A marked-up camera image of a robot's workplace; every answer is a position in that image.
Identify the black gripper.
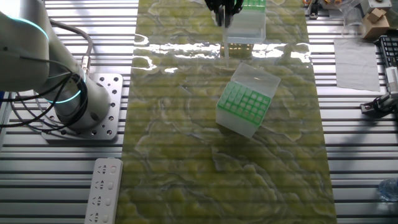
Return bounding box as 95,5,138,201
204,0,245,29

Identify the clear tip box green rack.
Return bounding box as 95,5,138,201
226,0,267,44
216,62,282,139

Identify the clear plastic container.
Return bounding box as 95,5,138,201
340,0,368,39

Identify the white paper sheet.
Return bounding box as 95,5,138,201
333,39,382,93

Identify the green marble patterned mat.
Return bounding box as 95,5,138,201
114,0,338,224

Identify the brown cardboard box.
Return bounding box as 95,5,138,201
361,7,391,40

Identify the grey metal device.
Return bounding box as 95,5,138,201
360,0,393,10

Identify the black keyboard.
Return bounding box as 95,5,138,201
378,34,398,68

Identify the white power strip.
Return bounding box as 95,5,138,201
83,157,124,224

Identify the clear water bottle blue cap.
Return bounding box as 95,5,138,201
377,178,398,202

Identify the black metal bracket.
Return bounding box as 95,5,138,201
306,0,321,20

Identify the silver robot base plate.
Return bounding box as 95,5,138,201
42,73,124,141

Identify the grey cable metal connector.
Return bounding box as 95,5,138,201
48,19,94,77

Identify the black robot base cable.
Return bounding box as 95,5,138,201
0,73,90,135

